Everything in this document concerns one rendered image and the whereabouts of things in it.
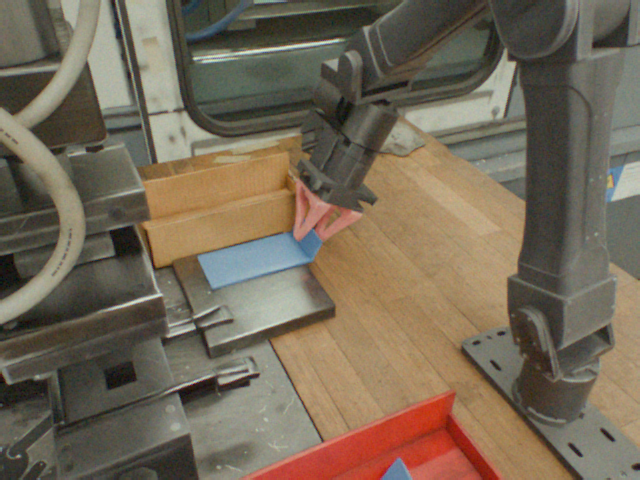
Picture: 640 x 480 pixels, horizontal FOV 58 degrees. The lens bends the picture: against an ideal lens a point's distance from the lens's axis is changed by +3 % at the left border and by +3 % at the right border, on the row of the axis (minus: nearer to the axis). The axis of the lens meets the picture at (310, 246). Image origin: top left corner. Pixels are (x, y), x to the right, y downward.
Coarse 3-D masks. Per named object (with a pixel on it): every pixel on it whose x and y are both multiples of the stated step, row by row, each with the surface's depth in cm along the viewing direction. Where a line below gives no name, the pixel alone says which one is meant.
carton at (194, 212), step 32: (256, 160) 87; (160, 192) 83; (192, 192) 85; (224, 192) 87; (256, 192) 90; (288, 192) 91; (160, 224) 73; (192, 224) 74; (224, 224) 77; (256, 224) 79; (288, 224) 81; (160, 256) 75
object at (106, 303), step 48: (0, 192) 39; (48, 192) 39; (96, 192) 39; (144, 192) 39; (0, 240) 37; (48, 240) 38; (96, 240) 39; (0, 288) 37; (96, 288) 37; (144, 288) 37; (0, 336) 34; (48, 336) 35; (96, 336) 36; (144, 336) 38
